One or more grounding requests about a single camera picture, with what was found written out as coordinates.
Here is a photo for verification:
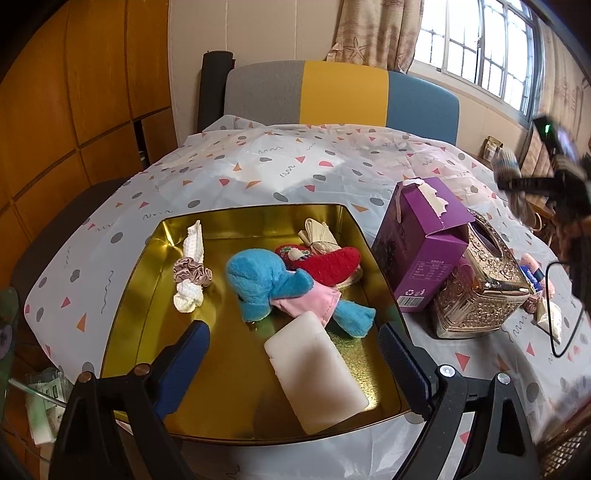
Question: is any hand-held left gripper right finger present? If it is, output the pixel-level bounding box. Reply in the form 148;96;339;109
378;322;541;480

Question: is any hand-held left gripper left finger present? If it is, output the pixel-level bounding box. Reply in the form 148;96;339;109
48;320;211;480

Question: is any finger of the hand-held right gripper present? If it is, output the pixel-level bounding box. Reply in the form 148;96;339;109
501;175;561;195

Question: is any gold tin box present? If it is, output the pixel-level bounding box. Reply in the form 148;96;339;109
99;202;411;446

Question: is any pink fuzzy sock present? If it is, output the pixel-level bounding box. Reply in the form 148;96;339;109
519;253;555;296

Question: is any white sponge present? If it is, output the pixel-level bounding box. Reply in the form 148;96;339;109
264;310;370;435

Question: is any brown satin scrunchie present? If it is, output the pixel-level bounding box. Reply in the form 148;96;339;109
173;257;213;288

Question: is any blue plush doll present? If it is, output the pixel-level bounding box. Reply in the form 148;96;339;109
225;248;377;337

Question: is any white knit sock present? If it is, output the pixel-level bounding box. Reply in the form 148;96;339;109
173;220;206;315

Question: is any red heart plush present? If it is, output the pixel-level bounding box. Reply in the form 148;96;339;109
302;247;362;283

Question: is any beige cloth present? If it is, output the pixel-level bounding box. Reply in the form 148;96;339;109
536;298;564;344
298;218;340;256

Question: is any small red patterned pouch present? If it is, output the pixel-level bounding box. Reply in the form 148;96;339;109
276;244;310;271

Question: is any brown paper packet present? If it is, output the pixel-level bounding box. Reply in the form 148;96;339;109
482;136;504;162

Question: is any ornate gold tissue box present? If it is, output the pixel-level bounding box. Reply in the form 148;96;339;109
431;209;532;340

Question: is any beige patterned curtain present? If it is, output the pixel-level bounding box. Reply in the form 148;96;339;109
519;18;591;181

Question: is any purple cardboard tissue box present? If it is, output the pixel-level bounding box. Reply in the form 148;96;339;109
372;176;471;313

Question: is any cluttered glass side table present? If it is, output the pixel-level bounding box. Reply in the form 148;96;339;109
0;286;70;462

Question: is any barred window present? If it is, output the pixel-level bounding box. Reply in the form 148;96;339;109
409;0;543;130

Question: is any dark brown chair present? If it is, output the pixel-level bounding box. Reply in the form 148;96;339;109
9;178;139;342

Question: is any grey yellow blue headboard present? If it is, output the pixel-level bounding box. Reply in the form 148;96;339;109
223;60;461;146

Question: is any beige starfish print curtain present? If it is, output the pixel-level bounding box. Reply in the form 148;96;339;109
325;0;426;75

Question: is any wooden wardrobe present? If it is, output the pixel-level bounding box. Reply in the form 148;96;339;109
0;0;178;287

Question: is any black cable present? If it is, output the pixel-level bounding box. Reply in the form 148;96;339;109
545;261;585;358

